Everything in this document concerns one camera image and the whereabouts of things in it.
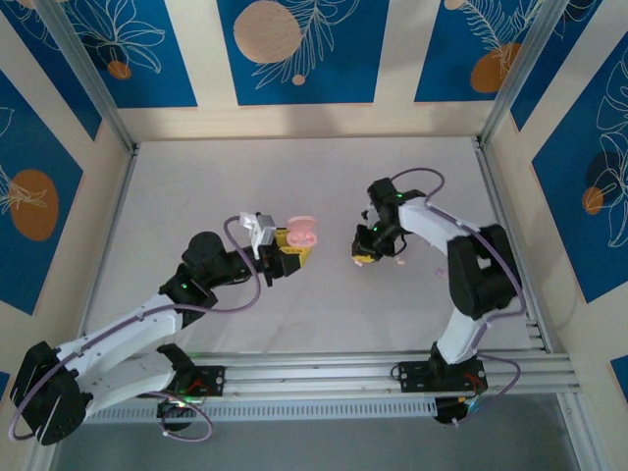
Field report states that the pink earbud charging case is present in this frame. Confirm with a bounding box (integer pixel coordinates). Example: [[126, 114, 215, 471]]
[[285, 216, 320, 250]]

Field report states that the aluminium table side rail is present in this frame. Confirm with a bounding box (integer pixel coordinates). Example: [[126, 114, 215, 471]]
[[472, 138, 593, 471], [26, 145, 142, 471]]

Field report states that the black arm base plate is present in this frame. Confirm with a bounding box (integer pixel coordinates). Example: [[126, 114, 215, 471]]
[[397, 360, 489, 395], [176, 365, 228, 400]]

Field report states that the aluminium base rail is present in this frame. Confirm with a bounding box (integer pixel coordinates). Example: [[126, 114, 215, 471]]
[[188, 348, 583, 400]]

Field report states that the grey slotted cable tray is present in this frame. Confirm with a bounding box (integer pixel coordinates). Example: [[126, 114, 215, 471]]
[[82, 395, 439, 425]]

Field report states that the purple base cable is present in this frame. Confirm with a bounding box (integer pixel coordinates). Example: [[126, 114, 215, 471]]
[[453, 354, 523, 430], [135, 387, 214, 445]]

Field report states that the aluminium frame post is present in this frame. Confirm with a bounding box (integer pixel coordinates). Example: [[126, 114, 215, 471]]
[[477, 0, 573, 149], [36, 0, 140, 155]]

